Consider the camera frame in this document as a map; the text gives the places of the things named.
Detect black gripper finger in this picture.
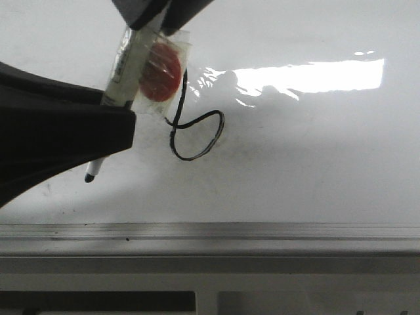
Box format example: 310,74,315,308
1,63,136,205
112,0,212,36

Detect red disc taped to marker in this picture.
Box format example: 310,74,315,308
133,30,191,117

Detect white black-tipped whiteboard marker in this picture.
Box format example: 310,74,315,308
83,6,171,184

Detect white glossy whiteboard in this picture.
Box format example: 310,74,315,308
1,1,419,224

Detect grey table edge with slots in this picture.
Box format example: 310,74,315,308
1,256,419,314

